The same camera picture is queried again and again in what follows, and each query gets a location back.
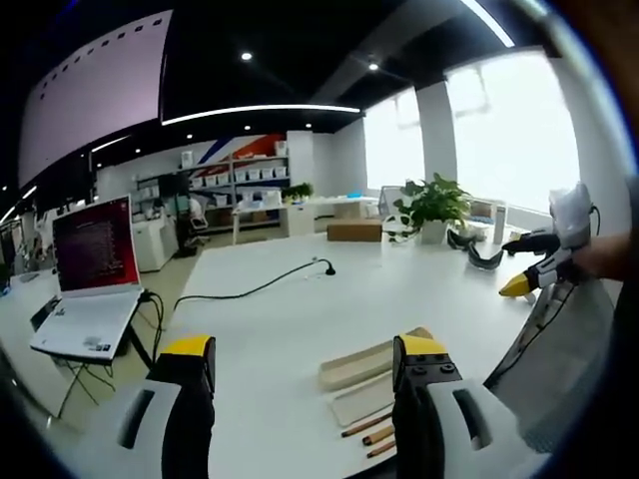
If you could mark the long white desk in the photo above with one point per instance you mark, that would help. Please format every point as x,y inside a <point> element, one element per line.
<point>304,212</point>

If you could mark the beige cutlery case lid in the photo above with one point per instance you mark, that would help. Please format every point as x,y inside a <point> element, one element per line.
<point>362,401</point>

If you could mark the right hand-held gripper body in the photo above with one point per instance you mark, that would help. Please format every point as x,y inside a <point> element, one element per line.
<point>571,214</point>

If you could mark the large wall screen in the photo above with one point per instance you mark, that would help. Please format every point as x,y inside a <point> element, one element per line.
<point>95,95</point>

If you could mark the beige cutlery case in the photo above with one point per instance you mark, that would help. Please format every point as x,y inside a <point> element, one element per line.
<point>357,366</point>

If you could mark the white cabinet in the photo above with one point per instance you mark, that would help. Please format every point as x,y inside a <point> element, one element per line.
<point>152,244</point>

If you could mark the small green plant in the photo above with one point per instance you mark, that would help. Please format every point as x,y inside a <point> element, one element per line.
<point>299,192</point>

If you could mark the black headset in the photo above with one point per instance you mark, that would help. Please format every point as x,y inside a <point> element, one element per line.
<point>479,257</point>

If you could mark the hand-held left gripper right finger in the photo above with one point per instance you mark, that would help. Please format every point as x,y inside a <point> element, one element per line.
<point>424,414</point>

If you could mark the white cylindrical bottle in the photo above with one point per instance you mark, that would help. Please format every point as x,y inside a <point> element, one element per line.
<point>500,223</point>

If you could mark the brown cardboard box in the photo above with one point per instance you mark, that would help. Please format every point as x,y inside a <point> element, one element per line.
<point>354,232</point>

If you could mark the white laptop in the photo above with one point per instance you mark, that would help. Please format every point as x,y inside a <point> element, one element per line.
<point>95,279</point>

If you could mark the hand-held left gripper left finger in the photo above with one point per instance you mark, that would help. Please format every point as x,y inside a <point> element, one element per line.
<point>190,419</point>

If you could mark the storage shelf with white boxes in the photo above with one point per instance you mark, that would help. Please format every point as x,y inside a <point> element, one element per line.
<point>244,179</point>

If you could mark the green plant in white pot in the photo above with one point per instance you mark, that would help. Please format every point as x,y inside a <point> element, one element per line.
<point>434,204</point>

